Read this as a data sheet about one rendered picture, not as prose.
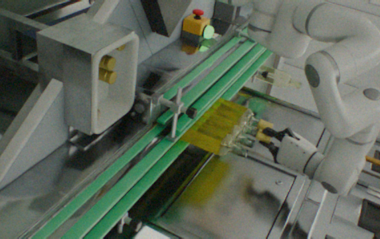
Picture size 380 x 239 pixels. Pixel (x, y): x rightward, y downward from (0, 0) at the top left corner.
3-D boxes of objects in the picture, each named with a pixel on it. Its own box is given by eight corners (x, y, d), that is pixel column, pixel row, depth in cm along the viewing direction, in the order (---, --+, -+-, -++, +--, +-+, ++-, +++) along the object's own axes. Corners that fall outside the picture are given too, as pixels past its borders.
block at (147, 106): (127, 118, 122) (148, 127, 119) (129, 89, 116) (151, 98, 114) (133, 112, 124) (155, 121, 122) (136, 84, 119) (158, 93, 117)
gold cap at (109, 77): (94, 68, 106) (109, 74, 104) (103, 64, 108) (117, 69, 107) (94, 81, 108) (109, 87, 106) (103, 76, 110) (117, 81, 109)
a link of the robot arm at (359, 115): (341, 88, 109) (291, 112, 106) (358, 24, 92) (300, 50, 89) (386, 133, 99) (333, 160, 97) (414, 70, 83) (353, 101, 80)
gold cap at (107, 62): (92, 54, 103) (107, 60, 101) (101, 49, 105) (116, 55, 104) (92, 67, 105) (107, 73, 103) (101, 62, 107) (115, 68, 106)
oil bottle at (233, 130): (172, 125, 138) (233, 150, 131) (175, 110, 134) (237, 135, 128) (181, 117, 142) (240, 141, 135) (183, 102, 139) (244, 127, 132)
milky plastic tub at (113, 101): (66, 125, 106) (94, 139, 104) (64, 42, 94) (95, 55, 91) (107, 97, 120) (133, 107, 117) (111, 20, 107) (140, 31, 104)
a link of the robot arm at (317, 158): (319, 176, 129) (311, 171, 131) (329, 153, 125) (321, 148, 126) (308, 186, 124) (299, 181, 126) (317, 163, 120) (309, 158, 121)
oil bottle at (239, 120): (181, 115, 142) (240, 140, 135) (183, 101, 139) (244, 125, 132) (189, 108, 146) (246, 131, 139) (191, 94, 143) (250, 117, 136)
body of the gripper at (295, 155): (314, 172, 130) (284, 154, 136) (325, 146, 125) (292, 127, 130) (302, 182, 125) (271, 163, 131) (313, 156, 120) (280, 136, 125)
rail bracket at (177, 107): (147, 132, 120) (187, 149, 116) (153, 80, 111) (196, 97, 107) (153, 127, 123) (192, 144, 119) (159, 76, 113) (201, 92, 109)
